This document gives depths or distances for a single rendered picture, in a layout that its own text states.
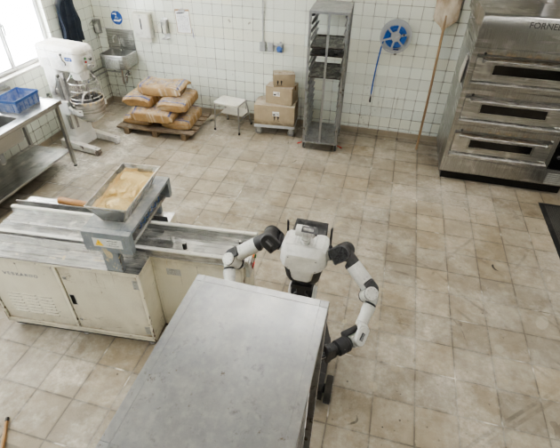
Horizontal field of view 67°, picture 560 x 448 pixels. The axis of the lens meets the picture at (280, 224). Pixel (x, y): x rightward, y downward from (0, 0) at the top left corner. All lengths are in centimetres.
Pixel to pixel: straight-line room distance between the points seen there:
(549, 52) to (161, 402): 501
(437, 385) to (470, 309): 90
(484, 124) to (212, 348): 468
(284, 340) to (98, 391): 241
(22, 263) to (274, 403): 261
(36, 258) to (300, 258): 193
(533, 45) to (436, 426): 386
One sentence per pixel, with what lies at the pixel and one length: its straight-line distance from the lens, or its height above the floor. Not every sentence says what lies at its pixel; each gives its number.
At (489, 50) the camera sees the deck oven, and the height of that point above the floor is 162.
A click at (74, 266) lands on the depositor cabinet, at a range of 327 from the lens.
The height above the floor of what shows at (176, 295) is 45.
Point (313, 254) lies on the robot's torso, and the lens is 238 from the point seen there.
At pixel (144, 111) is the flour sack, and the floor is 38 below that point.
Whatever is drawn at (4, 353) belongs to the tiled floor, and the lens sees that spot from 411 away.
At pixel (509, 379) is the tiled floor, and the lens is 387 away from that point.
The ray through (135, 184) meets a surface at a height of 128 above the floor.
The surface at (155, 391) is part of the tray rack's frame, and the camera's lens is 130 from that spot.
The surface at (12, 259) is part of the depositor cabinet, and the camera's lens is 354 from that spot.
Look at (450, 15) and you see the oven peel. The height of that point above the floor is 174.
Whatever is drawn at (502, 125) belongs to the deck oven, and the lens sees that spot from 558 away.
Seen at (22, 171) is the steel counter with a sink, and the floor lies 23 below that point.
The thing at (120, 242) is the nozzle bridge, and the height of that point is 113.
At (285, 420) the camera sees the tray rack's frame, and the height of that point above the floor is 182.
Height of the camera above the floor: 291
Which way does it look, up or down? 38 degrees down
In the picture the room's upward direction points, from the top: 1 degrees clockwise
